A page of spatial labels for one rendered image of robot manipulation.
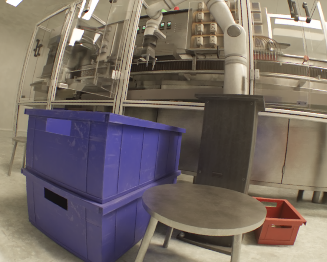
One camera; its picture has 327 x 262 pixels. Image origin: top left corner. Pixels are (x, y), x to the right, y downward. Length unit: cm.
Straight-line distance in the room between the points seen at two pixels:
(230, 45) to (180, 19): 139
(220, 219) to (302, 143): 116
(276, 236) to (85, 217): 69
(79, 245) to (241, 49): 86
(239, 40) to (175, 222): 68
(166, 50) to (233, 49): 83
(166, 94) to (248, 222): 104
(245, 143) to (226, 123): 9
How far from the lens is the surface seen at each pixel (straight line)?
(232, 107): 66
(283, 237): 86
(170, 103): 117
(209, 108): 68
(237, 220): 38
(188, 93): 122
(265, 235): 83
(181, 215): 37
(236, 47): 79
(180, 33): 203
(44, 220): 70
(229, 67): 76
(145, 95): 134
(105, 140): 43
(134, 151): 53
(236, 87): 73
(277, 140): 142
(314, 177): 152
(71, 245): 62
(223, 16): 93
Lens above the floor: 40
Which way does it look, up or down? level
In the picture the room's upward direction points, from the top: 6 degrees clockwise
